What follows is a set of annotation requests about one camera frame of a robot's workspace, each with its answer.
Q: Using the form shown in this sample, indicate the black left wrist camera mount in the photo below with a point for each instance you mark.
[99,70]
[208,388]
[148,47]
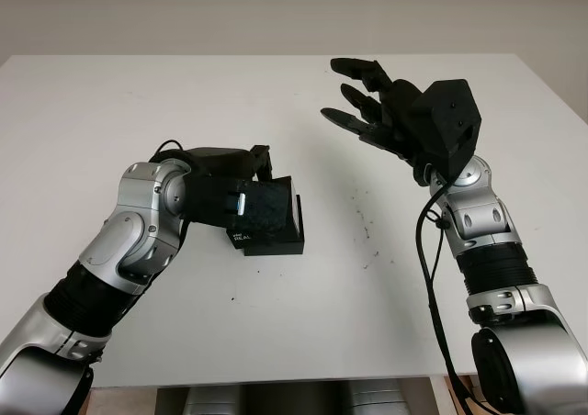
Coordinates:
[239,204]

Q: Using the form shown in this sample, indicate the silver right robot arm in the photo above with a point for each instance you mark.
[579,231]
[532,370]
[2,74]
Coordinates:
[500,272]

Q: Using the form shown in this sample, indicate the black printed box lid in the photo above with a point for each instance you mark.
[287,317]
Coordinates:
[245,240]

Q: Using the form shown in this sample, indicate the black box base with foam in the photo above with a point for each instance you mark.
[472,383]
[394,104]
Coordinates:
[275,247]

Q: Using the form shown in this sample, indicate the grey robot lower body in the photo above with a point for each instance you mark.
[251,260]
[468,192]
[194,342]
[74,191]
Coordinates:
[294,396]

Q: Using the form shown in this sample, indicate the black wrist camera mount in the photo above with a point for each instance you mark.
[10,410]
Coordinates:
[448,121]
[239,204]

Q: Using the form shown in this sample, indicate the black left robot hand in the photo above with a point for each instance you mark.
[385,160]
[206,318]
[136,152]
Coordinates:
[220,162]

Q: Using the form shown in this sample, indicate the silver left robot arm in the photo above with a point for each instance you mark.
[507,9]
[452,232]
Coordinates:
[101,272]

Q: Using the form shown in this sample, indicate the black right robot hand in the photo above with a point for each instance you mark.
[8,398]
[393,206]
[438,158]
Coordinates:
[386,112]

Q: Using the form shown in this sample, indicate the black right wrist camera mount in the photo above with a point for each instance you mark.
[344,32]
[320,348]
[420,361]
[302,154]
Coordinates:
[448,121]

